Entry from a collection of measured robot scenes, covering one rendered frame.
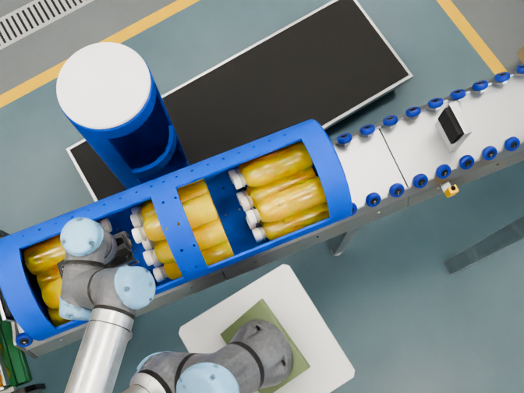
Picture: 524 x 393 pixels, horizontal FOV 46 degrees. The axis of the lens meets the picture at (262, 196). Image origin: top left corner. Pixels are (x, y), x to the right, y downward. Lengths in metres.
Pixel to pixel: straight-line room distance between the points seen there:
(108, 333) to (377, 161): 1.06
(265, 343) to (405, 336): 1.45
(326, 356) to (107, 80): 1.00
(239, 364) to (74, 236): 0.42
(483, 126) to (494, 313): 1.09
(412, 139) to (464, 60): 1.29
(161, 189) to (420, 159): 0.79
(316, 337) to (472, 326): 1.37
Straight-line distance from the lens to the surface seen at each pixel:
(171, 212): 1.50
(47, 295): 1.63
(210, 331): 1.53
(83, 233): 1.21
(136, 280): 1.10
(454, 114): 1.80
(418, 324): 2.75
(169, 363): 1.36
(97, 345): 1.09
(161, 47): 3.10
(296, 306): 1.53
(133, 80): 1.87
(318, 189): 1.59
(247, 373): 1.30
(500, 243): 2.21
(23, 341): 1.83
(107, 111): 1.84
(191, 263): 1.54
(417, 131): 1.93
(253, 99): 2.77
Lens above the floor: 2.67
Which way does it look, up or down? 75 degrees down
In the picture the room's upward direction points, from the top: 4 degrees counter-clockwise
